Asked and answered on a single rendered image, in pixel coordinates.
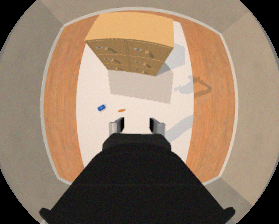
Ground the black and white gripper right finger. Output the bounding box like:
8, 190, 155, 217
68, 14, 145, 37
149, 118, 165, 137

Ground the brown wooden drawer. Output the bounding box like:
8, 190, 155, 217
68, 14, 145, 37
131, 65, 158, 76
104, 63, 130, 72
127, 40, 171, 61
97, 54, 129, 65
129, 55, 163, 70
87, 39, 127, 54

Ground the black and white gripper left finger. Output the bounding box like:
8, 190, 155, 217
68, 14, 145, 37
109, 117, 124, 136

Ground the small tan wooden chest of drawers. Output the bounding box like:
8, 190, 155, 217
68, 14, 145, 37
84, 12, 174, 76

